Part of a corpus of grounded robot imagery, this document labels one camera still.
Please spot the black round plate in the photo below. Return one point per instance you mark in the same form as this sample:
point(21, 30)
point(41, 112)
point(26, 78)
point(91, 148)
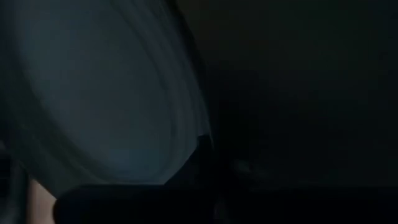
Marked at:
point(109, 93)

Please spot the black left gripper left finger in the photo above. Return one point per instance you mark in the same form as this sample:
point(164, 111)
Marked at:
point(140, 205)

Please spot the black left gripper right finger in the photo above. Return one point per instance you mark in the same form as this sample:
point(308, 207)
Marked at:
point(295, 208)

